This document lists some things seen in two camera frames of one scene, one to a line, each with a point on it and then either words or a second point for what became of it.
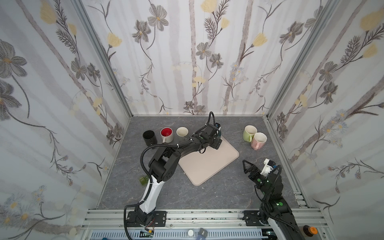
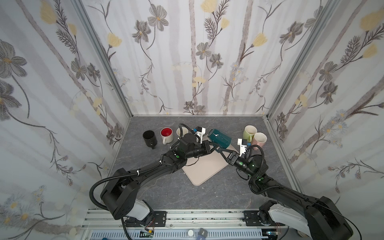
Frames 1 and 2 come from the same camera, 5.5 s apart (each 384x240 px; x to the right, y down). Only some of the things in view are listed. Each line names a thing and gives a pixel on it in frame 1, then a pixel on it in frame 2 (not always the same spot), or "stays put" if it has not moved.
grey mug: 182,131 stays put
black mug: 150,138 stays put
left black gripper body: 215,142 → 206,147
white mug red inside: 167,134 stays put
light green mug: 249,131 stays put
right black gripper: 255,173 → 227,156
